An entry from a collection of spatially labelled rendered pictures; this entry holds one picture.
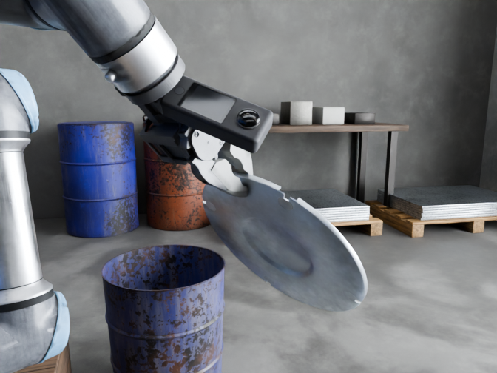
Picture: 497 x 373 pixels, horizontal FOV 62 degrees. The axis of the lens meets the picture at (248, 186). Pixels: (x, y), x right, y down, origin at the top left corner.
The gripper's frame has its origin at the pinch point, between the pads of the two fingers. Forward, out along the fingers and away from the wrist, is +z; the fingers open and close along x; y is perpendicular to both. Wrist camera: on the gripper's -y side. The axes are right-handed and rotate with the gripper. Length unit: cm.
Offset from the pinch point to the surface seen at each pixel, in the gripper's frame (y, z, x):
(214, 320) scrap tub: 53, 77, 7
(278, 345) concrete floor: 58, 131, -1
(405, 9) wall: 120, 207, -354
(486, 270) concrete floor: 3, 236, -108
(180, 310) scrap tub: 55, 62, 11
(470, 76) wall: 68, 297, -354
